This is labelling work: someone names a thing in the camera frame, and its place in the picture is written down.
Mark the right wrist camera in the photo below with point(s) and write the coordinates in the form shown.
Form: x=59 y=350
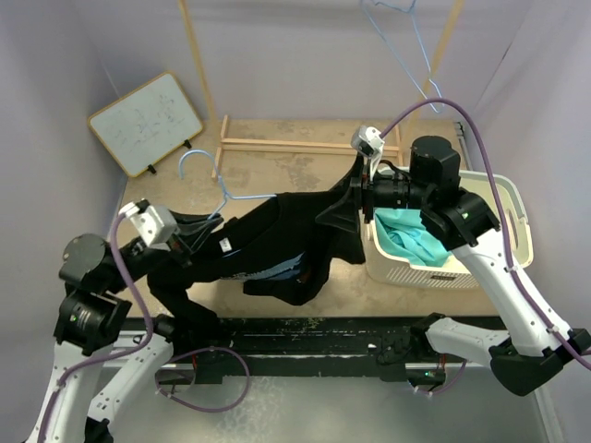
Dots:
x=368 y=142

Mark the white laundry basket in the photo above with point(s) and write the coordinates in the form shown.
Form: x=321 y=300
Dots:
x=386 y=268

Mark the black t shirt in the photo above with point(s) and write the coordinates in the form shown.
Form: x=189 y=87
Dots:
x=277 y=250

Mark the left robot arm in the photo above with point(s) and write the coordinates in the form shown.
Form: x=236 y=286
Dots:
x=106 y=344

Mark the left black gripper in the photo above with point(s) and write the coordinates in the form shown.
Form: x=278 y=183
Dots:
x=189 y=239

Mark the wooden clothes rack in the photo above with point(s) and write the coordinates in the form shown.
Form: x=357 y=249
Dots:
x=222 y=142

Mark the blue hanger of black shirt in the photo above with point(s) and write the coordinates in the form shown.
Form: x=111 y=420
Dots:
x=218 y=179

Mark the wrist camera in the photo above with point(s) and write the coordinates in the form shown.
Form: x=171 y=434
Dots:
x=368 y=142
x=155 y=224

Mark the small whiteboard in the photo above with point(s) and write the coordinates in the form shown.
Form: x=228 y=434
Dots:
x=147 y=124

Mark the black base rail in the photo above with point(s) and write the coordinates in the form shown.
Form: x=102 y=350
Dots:
x=377 y=347

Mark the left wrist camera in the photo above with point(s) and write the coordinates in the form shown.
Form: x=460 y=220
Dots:
x=155 y=224

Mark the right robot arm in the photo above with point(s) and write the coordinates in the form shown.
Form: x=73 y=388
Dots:
x=536 y=343

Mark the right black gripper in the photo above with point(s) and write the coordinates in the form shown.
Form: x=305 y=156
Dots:
x=345 y=210

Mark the teal t shirt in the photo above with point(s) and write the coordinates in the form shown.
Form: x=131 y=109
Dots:
x=402 y=234

